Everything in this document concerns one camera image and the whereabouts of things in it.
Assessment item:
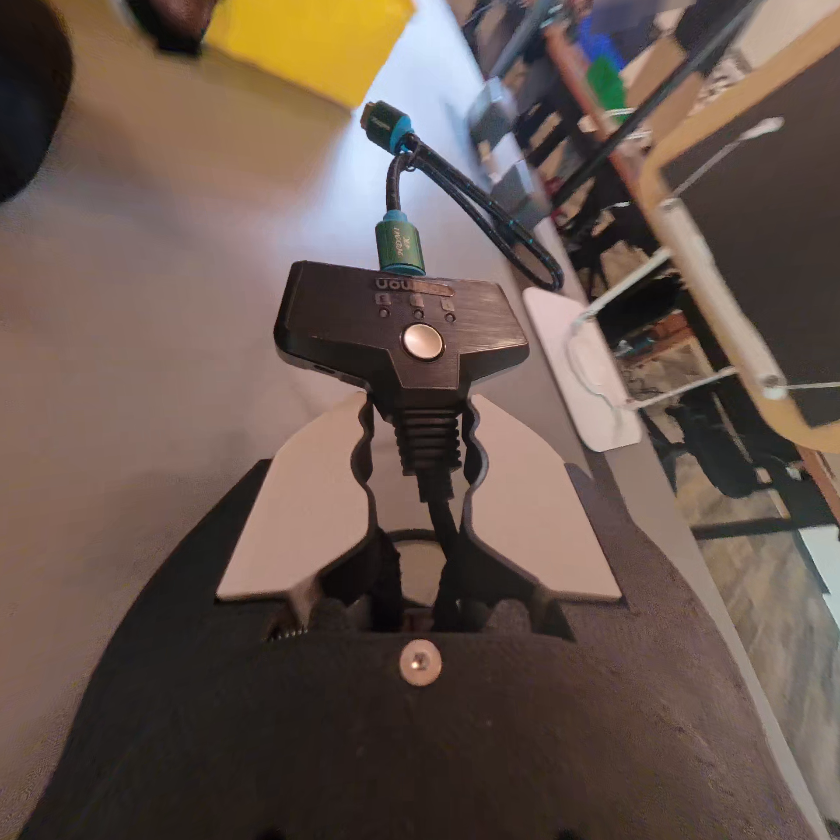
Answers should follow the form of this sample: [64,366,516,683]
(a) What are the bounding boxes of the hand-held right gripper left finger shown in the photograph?
[215,392,377,603]

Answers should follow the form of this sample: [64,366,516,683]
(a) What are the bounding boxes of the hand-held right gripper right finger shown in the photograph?
[459,394,623,603]

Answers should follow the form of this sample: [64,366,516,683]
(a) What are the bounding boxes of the black braided switch cable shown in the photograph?
[420,495,464,632]

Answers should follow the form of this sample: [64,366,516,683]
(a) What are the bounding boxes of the yellow plastic bin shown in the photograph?
[200,0,419,110]

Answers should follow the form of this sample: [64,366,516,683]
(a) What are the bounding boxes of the black hdmi switch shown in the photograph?
[272,260,531,503]

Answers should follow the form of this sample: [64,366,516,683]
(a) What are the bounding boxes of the braided hdmi cable green plugs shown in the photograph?
[362,100,565,294]

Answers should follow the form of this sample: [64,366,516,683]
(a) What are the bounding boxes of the black quilted pad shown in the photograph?
[0,0,75,206]

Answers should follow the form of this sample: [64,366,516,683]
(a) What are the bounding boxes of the grey box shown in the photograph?
[489,159,553,229]
[466,80,521,151]

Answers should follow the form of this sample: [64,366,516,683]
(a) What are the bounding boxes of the green plastic bin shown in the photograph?
[586,56,626,111]

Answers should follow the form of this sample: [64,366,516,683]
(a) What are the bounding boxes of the blue plastic bin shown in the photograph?
[577,13,624,67]

